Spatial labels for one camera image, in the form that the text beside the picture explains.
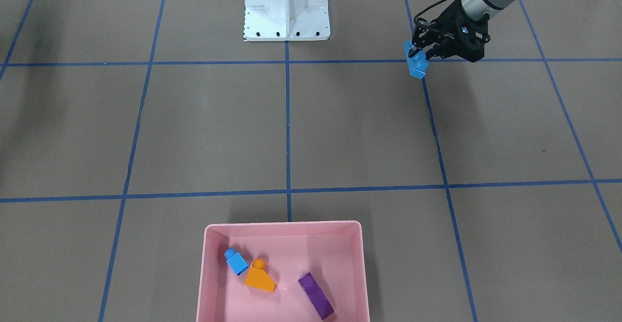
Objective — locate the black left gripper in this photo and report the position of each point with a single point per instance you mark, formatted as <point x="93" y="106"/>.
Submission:
<point x="449" y="22"/>

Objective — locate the long blue block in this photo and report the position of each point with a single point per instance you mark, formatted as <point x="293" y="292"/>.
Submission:
<point x="415" y="62"/>

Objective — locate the purple block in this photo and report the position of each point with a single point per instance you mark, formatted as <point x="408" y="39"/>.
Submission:
<point x="316" y="296"/>

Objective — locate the orange block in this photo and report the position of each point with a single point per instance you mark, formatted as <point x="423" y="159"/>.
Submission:
<point x="257" y="276"/>

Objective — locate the small blue block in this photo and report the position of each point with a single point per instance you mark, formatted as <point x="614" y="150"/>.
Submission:
<point x="235" y="261"/>

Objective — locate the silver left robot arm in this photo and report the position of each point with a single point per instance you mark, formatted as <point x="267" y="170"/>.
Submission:
<point x="474" y="8"/>

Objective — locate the pink plastic box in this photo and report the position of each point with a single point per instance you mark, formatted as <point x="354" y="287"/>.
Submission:
<point x="332" y="251"/>

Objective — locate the blue tape grid lines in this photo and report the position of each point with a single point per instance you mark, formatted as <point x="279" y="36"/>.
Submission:
<point x="488" y="192"/>

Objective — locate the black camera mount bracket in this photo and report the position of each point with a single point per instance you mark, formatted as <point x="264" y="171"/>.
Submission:
<point x="469" y="37"/>

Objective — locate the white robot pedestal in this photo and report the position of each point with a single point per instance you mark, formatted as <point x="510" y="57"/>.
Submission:
<point x="286" y="20"/>

